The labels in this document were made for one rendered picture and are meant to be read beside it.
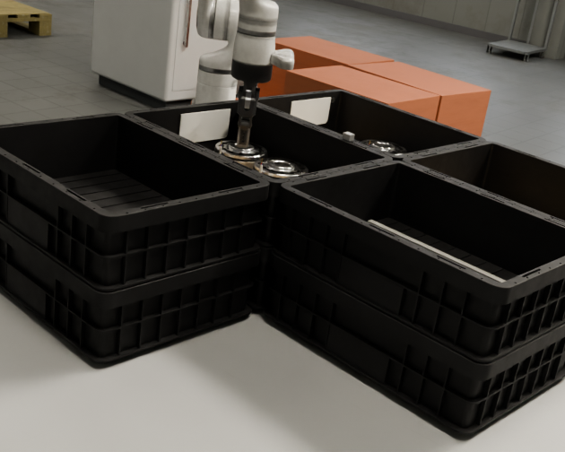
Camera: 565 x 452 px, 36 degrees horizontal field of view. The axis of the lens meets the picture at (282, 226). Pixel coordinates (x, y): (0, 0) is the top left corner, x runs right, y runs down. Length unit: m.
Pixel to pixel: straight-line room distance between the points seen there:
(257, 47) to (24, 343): 0.66
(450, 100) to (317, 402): 3.20
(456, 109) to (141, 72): 1.89
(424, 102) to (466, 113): 0.38
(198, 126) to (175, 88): 3.38
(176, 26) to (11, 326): 3.77
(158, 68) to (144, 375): 3.94
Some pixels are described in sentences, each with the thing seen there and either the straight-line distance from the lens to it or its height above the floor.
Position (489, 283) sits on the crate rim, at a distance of 1.09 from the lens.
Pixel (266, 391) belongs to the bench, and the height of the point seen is 0.70.
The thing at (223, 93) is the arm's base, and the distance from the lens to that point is 1.98.
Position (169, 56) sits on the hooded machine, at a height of 0.34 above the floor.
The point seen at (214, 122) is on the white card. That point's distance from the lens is 1.71.
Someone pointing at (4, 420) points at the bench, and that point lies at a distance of 1.14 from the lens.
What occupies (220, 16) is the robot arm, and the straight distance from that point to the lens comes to 1.95.
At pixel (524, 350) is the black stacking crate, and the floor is 0.81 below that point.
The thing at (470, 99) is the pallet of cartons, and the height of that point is 0.46.
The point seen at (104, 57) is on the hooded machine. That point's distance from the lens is 5.47.
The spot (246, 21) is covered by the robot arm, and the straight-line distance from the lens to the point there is 1.56.
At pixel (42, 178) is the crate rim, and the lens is 1.24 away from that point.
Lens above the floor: 1.36
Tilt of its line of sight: 22 degrees down
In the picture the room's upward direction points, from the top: 8 degrees clockwise
